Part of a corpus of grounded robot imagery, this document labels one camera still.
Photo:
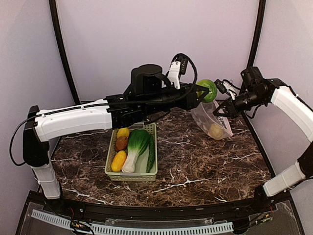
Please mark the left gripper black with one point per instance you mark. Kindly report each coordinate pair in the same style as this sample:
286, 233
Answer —
190, 100

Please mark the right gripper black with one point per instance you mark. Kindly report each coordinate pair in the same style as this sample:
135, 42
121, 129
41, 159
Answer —
231, 110

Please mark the clear zip top bag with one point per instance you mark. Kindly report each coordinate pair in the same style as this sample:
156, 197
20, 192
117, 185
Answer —
204, 117

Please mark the yellow green mango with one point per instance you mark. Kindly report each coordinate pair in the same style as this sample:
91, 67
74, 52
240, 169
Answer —
212, 90

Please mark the green white bok choy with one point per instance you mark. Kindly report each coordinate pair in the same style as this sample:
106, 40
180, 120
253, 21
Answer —
138, 142

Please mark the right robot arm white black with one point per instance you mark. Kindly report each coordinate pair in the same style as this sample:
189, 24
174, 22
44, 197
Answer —
261, 91

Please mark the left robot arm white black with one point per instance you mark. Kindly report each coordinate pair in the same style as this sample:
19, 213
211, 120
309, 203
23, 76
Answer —
150, 91

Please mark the yellow lemon top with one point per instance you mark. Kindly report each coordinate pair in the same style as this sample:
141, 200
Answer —
123, 132

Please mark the dark green cucumber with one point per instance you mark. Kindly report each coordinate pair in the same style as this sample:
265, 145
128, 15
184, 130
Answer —
151, 157

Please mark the beige plastic basket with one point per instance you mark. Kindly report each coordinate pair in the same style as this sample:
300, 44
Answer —
140, 174

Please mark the brown potato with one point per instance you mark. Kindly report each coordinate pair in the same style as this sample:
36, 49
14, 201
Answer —
121, 143

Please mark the right clear acrylic plate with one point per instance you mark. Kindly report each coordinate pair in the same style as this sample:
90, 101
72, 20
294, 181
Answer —
281, 222

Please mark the clear acrylic plate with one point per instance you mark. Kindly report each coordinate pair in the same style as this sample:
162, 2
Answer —
281, 222
29, 225

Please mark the left clear acrylic plate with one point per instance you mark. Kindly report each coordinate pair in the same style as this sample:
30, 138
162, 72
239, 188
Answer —
29, 225

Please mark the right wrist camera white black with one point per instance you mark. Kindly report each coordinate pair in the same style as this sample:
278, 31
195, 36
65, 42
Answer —
226, 87

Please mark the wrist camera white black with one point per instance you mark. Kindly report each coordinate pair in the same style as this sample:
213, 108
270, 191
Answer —
177, 67
226, 87

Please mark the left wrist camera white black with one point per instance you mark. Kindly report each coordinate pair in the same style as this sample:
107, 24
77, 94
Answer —
177, 67

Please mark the right black frame post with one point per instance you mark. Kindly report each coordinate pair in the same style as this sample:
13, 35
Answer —
257, 33

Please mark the white slotted cable duct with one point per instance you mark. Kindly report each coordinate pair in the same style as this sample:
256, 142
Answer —
136, 227

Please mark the black curved front rail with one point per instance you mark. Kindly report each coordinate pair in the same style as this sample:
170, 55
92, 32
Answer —
93, 211

